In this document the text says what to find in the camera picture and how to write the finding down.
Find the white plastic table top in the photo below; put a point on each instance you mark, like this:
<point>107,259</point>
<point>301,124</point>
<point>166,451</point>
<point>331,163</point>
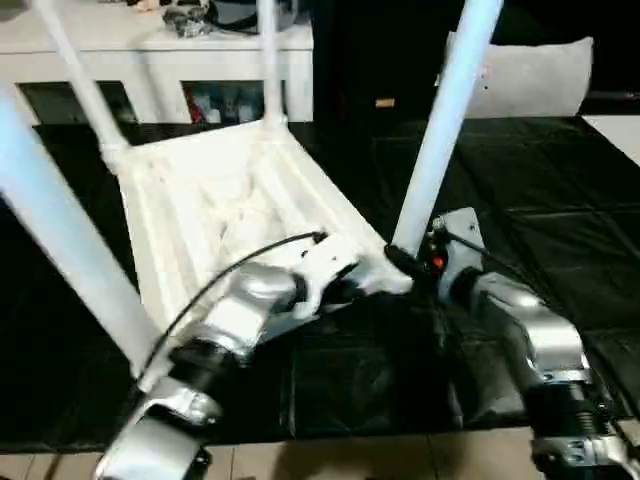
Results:
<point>200,165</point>

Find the grey helmet on cabinet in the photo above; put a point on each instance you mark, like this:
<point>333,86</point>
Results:
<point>235,15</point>

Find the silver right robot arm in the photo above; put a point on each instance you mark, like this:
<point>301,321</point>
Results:
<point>545,335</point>

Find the white flat board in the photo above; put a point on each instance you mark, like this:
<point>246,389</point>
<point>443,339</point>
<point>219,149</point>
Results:
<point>620,135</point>

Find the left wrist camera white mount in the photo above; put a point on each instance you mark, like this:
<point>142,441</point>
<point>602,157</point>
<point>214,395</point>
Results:
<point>330,255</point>

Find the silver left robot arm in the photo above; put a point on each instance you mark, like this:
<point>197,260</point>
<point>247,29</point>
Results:
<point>240,305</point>

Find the white glass-door cabinet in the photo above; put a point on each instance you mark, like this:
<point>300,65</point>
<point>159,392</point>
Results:
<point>30,62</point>

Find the black cabinet with yellow label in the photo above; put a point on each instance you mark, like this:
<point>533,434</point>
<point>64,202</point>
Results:
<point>370,55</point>

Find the dark clutter on cabinet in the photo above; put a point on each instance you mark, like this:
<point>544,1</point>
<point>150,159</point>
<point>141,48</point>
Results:
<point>187,22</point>

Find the cream toy figure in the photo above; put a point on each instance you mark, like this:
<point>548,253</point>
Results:
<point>149,4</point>

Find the black work mat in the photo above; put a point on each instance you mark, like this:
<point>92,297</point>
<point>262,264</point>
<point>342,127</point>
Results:
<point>550,175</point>

